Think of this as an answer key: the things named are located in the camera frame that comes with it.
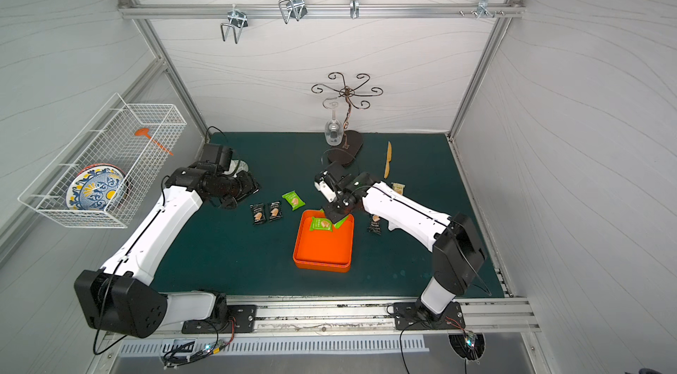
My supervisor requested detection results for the looped metal hook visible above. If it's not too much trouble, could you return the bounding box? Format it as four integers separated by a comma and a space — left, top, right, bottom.
278, 0, 308, 25

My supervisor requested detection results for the green cookie packet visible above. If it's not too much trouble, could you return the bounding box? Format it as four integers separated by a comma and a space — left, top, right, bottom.
282, 191, 305, 211
333, 215, 351, 229
309, 217, 334, 232

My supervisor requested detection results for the right metal hook bracket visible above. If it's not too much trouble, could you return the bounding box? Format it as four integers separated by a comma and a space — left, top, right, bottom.
458, 0, 505, 19

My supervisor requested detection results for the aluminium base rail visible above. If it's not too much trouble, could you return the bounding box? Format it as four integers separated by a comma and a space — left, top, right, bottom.
227, 296, 541, 337

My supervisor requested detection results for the yellow wooden knife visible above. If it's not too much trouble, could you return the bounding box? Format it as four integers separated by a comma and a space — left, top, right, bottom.
384, 141, 393, 179

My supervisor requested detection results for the clear wine glass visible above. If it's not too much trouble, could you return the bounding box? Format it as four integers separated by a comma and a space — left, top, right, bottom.
323, 99, 344, 146

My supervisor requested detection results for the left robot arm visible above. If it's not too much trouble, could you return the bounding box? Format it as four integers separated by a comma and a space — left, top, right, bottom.
74, 144, 259, 339

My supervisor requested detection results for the aluminium top rail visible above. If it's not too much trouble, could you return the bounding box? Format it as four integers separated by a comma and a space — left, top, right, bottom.
118, 1, 526, 21

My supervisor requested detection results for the double prong metal hook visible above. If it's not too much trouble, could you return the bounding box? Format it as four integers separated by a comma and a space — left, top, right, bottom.
220, 5, 249, 44

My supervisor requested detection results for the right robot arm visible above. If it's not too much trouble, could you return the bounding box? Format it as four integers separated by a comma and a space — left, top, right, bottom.
314, 162, 487, 319

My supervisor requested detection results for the black cookie packet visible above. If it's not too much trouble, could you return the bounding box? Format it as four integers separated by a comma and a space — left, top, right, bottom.
267, 201, 283, 222
250, 204, 267, 225

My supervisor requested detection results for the small metal clip hook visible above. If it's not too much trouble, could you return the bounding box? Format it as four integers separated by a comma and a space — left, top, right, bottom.
349, 0, 360, 19

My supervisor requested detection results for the blue yellow patterned plate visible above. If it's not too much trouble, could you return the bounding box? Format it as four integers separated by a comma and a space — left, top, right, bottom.
65, 164, 126, 211

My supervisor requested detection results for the white wire basket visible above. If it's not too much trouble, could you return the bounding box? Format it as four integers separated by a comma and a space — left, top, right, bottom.
18, 95, 186, 229

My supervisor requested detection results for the black scrolled glass stand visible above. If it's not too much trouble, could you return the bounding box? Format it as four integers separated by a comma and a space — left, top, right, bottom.
310, 72, 384, 168

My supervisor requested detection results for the orange storage box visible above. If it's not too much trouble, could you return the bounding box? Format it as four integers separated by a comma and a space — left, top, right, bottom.
293, 210, 355, 273

